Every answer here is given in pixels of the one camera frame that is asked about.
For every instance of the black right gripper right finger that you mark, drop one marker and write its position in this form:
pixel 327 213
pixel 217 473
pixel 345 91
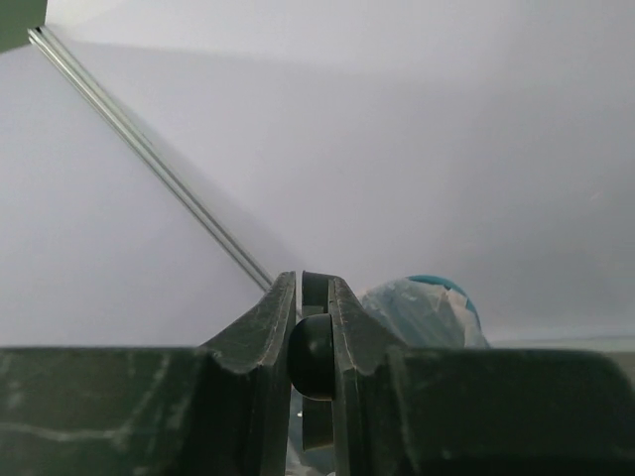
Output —
pixel 399 410

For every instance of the teal trash bin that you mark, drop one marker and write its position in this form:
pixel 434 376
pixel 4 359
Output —
pixel 448 296

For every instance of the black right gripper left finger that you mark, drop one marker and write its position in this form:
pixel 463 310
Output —
pixel 221 408

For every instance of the clear plastic bin liner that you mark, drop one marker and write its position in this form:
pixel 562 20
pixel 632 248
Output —
pixel 409 314

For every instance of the black litter scoop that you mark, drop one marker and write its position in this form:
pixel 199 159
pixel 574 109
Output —
pixel 311 362

